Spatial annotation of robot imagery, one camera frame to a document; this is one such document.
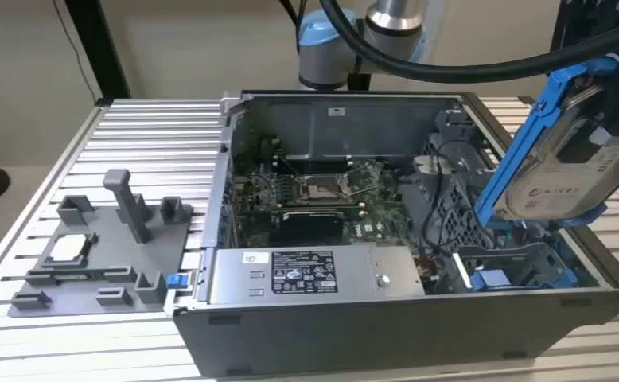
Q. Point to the hard disk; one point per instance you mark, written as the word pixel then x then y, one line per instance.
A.
pixel 552 187

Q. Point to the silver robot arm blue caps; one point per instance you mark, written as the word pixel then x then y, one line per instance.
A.
pixel 319 59

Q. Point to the grey perforated disk cage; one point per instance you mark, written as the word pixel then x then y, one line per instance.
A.
pixel 457 215

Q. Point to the empty blue disk carrier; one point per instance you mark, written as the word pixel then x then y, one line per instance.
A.
pixel 492 278

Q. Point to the black RAM slot bank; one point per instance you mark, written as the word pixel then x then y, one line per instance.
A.
pixel 319 205

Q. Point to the green motherboard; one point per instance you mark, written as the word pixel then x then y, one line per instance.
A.
pixel 388 217

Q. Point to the CPU socket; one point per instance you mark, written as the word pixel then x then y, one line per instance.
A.
pixel 319 189

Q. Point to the black graphics card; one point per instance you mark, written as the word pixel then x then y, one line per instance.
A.
pixel 311 227

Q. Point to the dark grey PC case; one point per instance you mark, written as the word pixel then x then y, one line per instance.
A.
pixel 367 342

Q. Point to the silver power supply unit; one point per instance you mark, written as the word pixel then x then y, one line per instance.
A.
pixel 235 286

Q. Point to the blue case latch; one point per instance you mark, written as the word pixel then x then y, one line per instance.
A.
pixel 177 281

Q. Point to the grey parts rack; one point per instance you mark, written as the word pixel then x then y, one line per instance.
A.
pixel 106 246

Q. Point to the silver CPU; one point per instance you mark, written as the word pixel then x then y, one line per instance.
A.
pixel 66 246

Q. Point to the black upright post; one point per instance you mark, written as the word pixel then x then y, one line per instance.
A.
pixel 101 51

